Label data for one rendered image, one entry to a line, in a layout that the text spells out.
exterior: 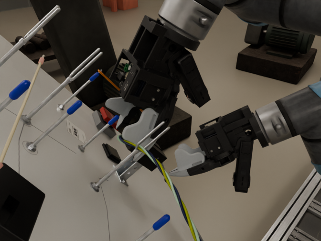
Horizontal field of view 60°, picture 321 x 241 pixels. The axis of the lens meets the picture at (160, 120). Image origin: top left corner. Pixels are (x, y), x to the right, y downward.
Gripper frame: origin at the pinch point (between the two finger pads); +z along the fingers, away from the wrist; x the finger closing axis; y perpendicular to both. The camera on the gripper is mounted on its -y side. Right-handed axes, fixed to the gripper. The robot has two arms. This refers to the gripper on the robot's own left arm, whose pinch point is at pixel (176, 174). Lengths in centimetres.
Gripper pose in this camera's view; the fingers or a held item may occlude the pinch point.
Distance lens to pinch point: 61.7
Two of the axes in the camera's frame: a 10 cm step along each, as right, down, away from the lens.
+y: -4.6, -8.9, -0.6
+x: -2.5, 2.0, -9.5
